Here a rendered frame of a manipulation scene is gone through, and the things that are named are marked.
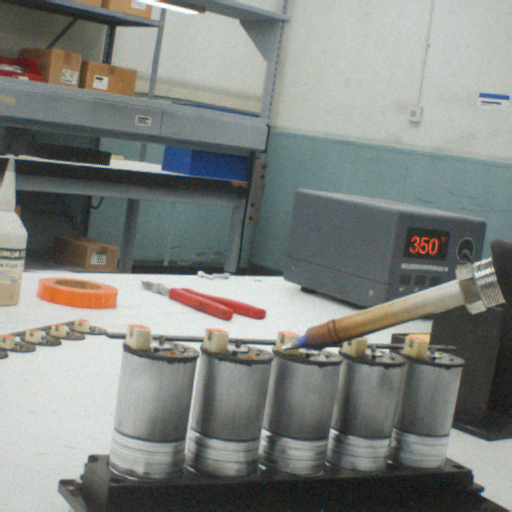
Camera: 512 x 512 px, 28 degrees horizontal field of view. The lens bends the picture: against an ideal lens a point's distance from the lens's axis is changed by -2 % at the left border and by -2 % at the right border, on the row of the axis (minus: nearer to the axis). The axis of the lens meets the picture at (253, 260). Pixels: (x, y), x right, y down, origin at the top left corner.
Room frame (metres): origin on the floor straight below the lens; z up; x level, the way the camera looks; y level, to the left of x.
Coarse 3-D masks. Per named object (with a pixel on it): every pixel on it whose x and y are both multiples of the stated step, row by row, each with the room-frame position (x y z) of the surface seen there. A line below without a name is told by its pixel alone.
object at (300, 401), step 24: (288, 360) 0.34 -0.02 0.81; (288, 384) 0.34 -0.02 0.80; (312, 384) 0.34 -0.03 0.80; (336, 384) 0.35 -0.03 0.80; (288, 408) 0.34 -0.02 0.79; (312, 408) 0.34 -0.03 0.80; (264, 432) 0.35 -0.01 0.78; (288, 432) 0.34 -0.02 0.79; (312, 432) 0.34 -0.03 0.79; (264, 456) 0.35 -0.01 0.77; (288, 456) 0.34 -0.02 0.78; (312, 456) 0.34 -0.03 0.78
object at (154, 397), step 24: (144, 360) 0.31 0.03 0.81; (168, 360) 0.31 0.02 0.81; (192, 360) 0.32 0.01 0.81; (120, 384) 0.32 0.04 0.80; (144, 384) 0.31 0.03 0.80; (168, 384) 0.31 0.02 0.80; (192, 384) 0.32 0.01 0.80; (120, 408) 0.32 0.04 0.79; (144, 408) 0.31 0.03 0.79; (168, 408) 0.32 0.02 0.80; (120, 432) 0.32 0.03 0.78; (144, 432) 0.31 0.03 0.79; (168, 432) 0.32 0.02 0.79; (120, 456) 0.32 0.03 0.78; (144, 456) 0.31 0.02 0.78; (168, 456) 0.32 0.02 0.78; (144, 480) 0.31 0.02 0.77; (168, 480) 0.32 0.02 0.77
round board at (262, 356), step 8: (200, 344) 0.34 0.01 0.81; (232, 344) 0.35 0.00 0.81; (208, 352) 0.33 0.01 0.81; (216, 352) 0.33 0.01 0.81; (232, 352) 0.33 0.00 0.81; (248, 352) 0.34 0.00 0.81; (256, 352) 0.34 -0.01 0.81; (264, 352) 0.34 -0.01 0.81; (232, 360) 0.33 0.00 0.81; (240, 360) 0.33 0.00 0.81; (248, 360) 0.33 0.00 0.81; (256, 360) 0.33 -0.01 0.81; (264, 360) 0.33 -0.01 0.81; (272, 360) 0.34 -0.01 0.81
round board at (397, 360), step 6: (342, 348) 0.37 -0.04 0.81; (366, 348) 0.38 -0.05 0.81; (342, 354) 0.36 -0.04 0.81; (348, 354) 0.36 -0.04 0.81; (366, 354) 0.36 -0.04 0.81; (372, 354) 0.36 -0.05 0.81; (384, 354) 0.37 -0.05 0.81; (390, 354) 0.37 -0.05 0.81; (396, 354) 0.37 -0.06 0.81; (354, 360) 0.36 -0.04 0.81; (360, 360) 0.36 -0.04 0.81; (366, 360) 0.36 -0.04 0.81; (372, 360) 0.36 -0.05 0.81; (378, 360) 0.36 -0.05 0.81; (396, 360) 0.36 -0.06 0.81; (402, 360) 0.36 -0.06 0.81
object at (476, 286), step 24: (480, 264) 0.31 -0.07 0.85; (432, 288) 0.32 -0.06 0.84; (456, 288) 0.31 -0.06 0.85; (480, 288) 0.31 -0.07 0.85; (360, 312) 0.32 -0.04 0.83; (384, 312) 0.32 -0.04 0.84; (408, 312) 0.32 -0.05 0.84; (432, 312) 0.32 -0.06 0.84; (312, 336) 0.32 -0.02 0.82; (336, 336) 0.32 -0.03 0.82; (360, 336) 0.32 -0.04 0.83
